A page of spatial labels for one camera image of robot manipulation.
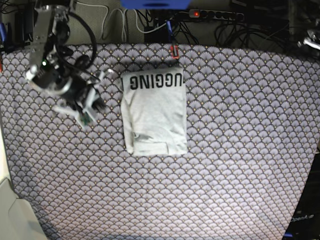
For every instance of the red table clamp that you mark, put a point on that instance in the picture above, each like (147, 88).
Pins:
(174, 49)

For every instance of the light grey T-shirt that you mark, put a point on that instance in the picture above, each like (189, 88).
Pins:
(154, 112)

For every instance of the black power strip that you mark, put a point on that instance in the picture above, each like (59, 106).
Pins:
(216, 15)

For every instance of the beige plastic bin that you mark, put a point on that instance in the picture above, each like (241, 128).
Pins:
(17, 218)

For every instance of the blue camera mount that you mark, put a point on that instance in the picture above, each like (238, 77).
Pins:
(156, 4)

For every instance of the fan-patterned grey tablecloth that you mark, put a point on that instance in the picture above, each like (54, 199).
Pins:
(253, 125)

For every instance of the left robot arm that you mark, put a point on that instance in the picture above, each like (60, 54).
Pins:
(312, 40)

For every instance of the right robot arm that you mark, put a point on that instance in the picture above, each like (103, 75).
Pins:
(49, 71)

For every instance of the black OpenArm box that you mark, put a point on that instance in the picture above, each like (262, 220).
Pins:
(305, 223)

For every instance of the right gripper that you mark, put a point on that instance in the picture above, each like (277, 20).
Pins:
(79, 93)

